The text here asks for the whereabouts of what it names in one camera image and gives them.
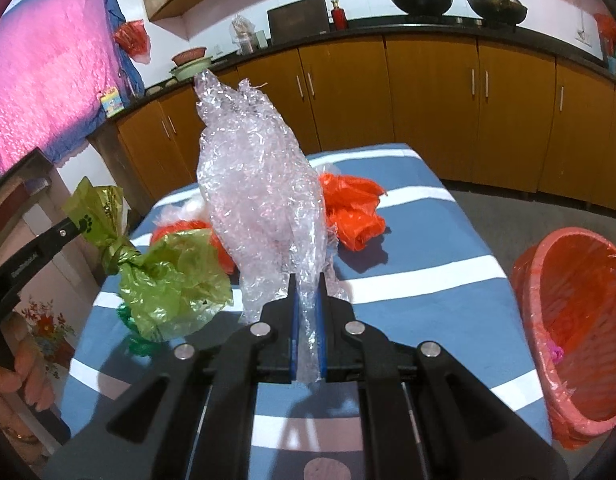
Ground black wok right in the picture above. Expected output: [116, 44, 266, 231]
[467, 0, 528, 26]

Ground brown lower kitchen cabinets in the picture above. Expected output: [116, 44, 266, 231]
[86, 27, 616, 214]

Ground olive green plastic bag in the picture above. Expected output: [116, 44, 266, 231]
[63, 178, 233, 342]

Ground orange plastic bag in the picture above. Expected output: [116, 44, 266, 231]
[150, 171, 386, 252]

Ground colourful small package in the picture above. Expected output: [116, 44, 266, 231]
[100, 87, 125, 118]

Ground dark cutting board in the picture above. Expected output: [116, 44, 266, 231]
[268, 0, 331, 46]

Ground red hanging plastic bag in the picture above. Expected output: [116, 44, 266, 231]
[114, 20, 151, 65]

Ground dark green plastic bag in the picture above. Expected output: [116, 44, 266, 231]
[117, 304, 160, 356]

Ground red bottle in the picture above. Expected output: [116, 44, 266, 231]
[331, 0, 348, 30]

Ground clear bubble wrap sheet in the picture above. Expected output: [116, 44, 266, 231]
[194, 70, 348, 384]

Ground person left hand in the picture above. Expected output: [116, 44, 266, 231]
[0, 312, 55, 412]

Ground pink blue curtain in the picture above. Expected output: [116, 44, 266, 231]
[0, 0, 144, 174]

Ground clear white plastic bag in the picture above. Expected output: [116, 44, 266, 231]
[154, 195, 209, 226]

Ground clear jar with bag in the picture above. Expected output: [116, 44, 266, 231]
[230, 14, 268, 55]

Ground blue white striped tablecloth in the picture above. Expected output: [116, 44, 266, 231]
[59, 142, 554, 480]

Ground stacked pink green basins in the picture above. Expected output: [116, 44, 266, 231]
[170, 47, 212, 81]

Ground red lined trash basket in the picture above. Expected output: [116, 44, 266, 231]
[510, 226, 616, 450]

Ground magenta plastic bag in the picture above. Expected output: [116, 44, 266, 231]
[547, 341, 565, 364]

